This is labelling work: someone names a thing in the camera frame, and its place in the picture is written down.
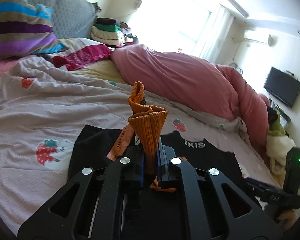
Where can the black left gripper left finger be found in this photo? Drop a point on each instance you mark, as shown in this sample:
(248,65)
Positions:
(133,166)

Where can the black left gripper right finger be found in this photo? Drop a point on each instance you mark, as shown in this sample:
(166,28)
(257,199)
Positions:
(168,170)

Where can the black orange-trimmed sweater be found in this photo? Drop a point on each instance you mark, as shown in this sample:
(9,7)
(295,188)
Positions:
(97,147)

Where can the stack of folded clothes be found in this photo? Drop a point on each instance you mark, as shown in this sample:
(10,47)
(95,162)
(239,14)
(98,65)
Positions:
(112,33)

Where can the right hand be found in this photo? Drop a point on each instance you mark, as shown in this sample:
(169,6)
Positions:
(288,219)

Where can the cream and green plush pile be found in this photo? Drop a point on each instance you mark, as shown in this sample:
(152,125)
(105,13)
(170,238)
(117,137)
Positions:
(278,145)

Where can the pink rolled comforter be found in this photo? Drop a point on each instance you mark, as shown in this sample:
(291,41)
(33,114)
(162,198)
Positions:
(198,84)

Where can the yellow bed sheet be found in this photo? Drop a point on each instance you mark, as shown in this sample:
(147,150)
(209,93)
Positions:
(104,70)

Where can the strawberry print beige duvet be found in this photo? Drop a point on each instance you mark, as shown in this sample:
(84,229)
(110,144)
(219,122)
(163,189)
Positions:
(42,112)

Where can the magenta patterned blanket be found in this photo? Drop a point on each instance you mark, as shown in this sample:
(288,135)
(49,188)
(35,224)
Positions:
(82,58)

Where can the grey quilted headboard cushion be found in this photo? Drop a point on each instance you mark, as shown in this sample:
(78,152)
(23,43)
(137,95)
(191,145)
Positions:
(71,18)

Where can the white air conditioner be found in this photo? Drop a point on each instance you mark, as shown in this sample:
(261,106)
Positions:
(258,36)

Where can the striped colourful pillow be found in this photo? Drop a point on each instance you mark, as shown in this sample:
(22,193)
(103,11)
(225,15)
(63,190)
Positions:
(26,29)

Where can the black wall television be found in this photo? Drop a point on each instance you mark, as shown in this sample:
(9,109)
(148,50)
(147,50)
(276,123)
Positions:
(283,86)

